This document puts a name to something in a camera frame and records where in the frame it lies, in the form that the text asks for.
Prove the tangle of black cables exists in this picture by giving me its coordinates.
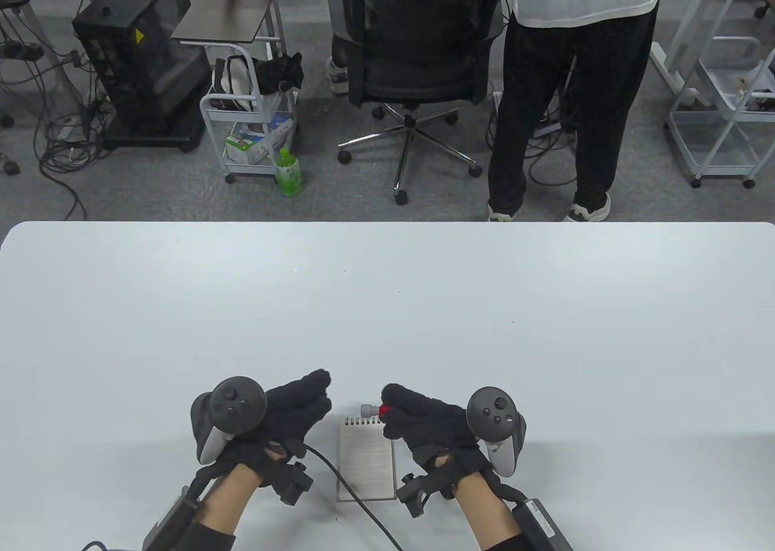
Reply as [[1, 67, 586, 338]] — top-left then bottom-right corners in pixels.
[[524, 67, 585, 186], [0, 6, 116, 220]]

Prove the black mesh office chair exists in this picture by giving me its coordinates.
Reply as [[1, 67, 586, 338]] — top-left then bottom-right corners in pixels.
[[337, 0, 510, 205]]

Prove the white rolling cart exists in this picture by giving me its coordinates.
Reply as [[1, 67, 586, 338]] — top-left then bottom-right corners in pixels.
[[665, 0, 775, 189], [200, 42, 302, 184]]

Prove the black bag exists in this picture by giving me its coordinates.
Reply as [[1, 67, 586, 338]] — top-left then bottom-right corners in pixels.
[[211, 51, 305, 114]]

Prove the person's right hand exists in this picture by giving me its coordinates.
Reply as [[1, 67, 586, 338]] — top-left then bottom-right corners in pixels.
[[380, 383, 504, 519]]

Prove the black wrist sensor box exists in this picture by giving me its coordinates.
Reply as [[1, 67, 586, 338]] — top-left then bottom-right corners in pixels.
[[512, 498, 576, 551], [142, 484, 208, 551]]

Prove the dark side table top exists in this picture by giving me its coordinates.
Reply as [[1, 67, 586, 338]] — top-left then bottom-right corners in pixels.
[[171, 0, 283, 47]]

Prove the black glove cable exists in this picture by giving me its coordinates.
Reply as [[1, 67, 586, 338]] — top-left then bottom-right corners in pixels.
[[303, 444, 404, 551]]

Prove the black power strip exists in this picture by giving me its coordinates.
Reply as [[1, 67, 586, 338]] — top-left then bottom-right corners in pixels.
[[0, 41, 45, 62]]

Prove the person's left forearm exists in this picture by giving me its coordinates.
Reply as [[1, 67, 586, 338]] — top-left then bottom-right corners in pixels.
[[188, 463, 262, 551]]

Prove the person's right forearm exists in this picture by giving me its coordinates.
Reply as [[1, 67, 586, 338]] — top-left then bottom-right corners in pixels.
[[454, 477, 527, 551]]

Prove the green plastic bottle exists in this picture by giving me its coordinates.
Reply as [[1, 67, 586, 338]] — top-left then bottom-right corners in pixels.
[[275, 147, 305, 198]]

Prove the green and white box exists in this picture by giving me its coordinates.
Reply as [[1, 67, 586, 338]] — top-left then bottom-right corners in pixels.
[[225, 114, 295, 165]]

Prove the white desk leg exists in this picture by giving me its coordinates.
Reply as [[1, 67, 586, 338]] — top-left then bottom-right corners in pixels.
[[651, 30, 715, 107]]

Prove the black glass computer tower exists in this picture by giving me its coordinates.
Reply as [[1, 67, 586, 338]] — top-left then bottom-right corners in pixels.
[[71, 0, 209, 153]]

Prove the black tracking controller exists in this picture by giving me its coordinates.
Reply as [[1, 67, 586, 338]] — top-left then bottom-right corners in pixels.
[[466, 386, 528, 478], [190, 376, 268, 466]]

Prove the spiral lined notebook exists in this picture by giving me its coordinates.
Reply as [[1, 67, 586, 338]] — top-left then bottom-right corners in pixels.
[[337, 417, 398, 504]]

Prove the person's left hand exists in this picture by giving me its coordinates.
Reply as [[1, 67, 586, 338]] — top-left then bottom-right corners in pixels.
[[209, 368, 334, 507]]

